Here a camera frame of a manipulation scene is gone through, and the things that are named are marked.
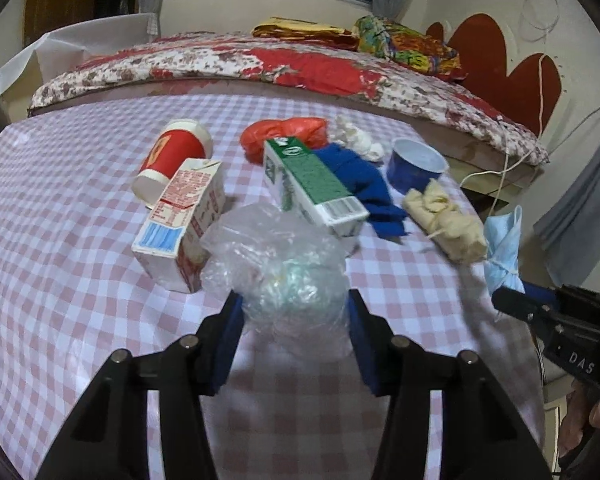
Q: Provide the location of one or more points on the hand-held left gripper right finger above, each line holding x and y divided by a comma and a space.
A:
362, 347

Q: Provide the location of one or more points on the pink checkered tablecloth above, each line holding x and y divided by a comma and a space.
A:
80, 260

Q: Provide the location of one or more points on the wooden bed frame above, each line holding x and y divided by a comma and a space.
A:
485, 165

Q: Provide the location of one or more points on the red paper cup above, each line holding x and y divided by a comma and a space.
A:
172, 152

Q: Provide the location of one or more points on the red heart-shaped headboard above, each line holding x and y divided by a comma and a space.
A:
485, 50

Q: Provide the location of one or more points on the blue face mask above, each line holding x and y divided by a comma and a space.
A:
502, 245

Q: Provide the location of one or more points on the clear plastic bag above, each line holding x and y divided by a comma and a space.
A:
280, 270

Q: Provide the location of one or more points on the red floral quilt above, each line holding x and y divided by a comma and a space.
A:
205, 60

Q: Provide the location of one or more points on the beige paper wrapper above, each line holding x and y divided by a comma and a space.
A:
455, 230

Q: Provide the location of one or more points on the wooden door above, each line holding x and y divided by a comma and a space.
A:
55, 0

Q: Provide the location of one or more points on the red and white milk carton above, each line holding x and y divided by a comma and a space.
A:
167, 230

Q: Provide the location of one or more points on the folded yellow blanket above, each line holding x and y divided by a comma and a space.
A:
290, 27

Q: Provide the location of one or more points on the crumpled white tissue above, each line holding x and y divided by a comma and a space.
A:
355, 135

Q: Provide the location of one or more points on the blue paper bowl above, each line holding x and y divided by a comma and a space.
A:
405, 175

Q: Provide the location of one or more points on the white cover sheet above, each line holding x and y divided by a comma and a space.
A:
80, 32

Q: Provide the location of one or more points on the blue cloth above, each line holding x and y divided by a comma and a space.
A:
360, 180

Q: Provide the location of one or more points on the colourful patterned pillow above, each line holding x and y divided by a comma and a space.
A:
405, 45

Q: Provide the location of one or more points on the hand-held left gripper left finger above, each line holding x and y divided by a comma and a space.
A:
227, 342

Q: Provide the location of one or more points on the grey curtain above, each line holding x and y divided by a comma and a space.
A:
580, 210

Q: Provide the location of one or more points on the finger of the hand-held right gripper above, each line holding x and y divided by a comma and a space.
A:
512, 304
539, 291

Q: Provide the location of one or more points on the green and white carton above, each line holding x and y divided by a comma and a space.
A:
310, 180

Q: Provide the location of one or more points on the orange plastic bag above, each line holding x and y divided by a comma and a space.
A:
275, 132

